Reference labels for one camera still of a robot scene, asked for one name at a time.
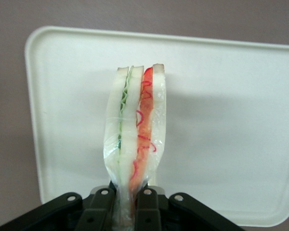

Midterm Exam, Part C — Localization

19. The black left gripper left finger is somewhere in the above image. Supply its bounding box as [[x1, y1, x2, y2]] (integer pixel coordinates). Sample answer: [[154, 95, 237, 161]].
[[0, 187, 117, 231]]

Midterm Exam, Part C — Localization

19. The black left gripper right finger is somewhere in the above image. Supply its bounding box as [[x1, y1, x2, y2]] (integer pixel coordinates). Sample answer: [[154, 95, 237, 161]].
[[133, 187, 247, 231]]

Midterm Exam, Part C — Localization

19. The triangle sandwich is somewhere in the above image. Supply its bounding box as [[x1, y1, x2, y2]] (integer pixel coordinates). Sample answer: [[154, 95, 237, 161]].
[[103, 63, 167, 231]]

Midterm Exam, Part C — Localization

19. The beige plastic tray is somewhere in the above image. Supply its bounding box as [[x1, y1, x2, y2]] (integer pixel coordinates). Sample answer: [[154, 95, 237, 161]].
[[24, 26, 289, 227]]

